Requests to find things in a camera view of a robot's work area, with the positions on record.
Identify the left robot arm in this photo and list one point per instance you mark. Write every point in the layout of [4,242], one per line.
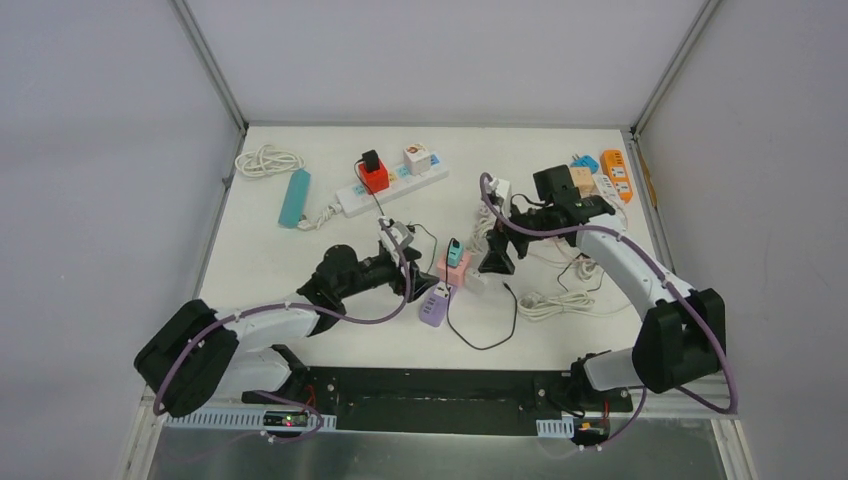
[201,352]

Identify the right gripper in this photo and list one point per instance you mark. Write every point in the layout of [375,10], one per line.
[498,260]

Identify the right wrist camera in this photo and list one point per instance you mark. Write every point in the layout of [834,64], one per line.
[499,192]

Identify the teal charger plug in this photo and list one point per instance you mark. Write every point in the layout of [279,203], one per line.
[454,253]

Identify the orange power strip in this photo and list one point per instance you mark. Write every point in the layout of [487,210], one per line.
[614,167]

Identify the pink cube socket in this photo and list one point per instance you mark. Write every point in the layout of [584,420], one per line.
[454,276]

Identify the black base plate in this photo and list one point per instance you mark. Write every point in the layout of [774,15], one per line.
[440,401]

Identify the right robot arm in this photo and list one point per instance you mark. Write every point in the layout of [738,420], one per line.
[682,336]

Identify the black charger on red cube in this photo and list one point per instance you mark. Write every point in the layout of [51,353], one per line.
[370,161]

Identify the purple power strip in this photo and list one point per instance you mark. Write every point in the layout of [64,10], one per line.
[433,310]

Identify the white long power strip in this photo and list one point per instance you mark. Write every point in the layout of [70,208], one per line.
[355,200]

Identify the white flat adapter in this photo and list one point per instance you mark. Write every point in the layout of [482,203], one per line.
[475,282]

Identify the teal power strip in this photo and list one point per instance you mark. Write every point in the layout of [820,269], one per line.
[295,198]

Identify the red cube socket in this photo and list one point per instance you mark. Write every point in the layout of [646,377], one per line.
[375,180]

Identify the beige cube adapter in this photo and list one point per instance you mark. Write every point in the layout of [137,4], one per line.
[583,180]

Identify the white cube socket with picture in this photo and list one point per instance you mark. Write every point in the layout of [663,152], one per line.
[417,158]

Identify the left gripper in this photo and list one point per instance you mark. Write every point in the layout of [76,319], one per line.
[407,279]

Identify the small blue adapter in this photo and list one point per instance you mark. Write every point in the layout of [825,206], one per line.
[586,161]

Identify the white power strip right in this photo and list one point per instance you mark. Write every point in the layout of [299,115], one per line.
[607,190]

